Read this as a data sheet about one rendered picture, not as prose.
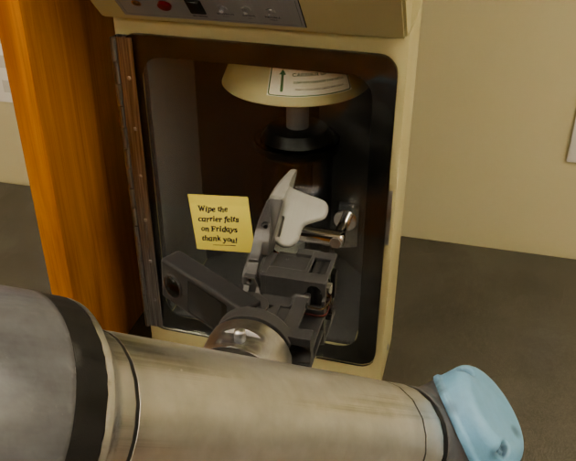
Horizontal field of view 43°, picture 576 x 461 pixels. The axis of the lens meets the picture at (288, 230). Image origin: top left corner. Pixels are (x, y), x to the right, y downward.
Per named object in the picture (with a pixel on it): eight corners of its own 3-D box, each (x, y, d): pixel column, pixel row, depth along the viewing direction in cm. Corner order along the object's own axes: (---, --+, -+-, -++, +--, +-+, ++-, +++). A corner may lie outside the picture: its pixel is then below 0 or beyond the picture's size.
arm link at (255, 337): (195, 408, 62) (188, 333, 58) (214, 372, 66) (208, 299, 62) (281, 425, 60) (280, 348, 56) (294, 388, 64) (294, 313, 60)
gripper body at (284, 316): (336, 311, 74) (308, 392, 64) (254, 298, 76) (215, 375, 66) (338, 247, 70) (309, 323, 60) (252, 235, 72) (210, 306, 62)
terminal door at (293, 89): (154, 324, 100) (119, 30, 79) (375, 365, 92) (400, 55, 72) (151, 326, 99) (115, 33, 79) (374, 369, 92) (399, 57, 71)
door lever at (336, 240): (276, 219, 85) (275, 199, 83) (357, 230, 83) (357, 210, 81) (261, 242, 80) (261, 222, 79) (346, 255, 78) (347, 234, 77)
